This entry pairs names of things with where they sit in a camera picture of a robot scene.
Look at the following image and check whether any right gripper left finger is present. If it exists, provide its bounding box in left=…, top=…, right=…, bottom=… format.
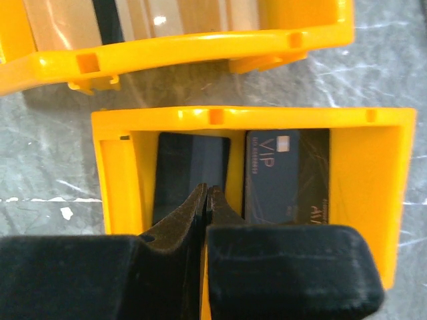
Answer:
left=1, top=183, right=207, bottom=319

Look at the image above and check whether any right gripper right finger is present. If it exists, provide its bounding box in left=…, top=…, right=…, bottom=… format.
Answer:
left=206, top=187, right=385, bottom=319

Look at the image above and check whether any black cards stack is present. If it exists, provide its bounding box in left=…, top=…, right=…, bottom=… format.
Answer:
left=153, top=133, right=230, bottom=224

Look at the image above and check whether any black VIP card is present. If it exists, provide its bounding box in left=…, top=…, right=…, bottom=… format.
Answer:
left=244, top=129, right=330, bottom=225

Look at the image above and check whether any gold cards stack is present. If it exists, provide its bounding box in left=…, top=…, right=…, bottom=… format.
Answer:
left=24, top=0, right=260, bottom=51

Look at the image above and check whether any right yellow bin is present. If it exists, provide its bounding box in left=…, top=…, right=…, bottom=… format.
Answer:
left=90, top=105, right=418, bottom=320

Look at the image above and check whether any yellow bin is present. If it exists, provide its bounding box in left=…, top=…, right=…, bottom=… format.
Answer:
left=1, top=1, right=354, bottom=95
left=90, top=105, right=418, bottom=320

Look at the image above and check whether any left yellow bin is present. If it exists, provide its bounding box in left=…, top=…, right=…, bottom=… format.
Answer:
left=1, top=1, right=354, bottom=95

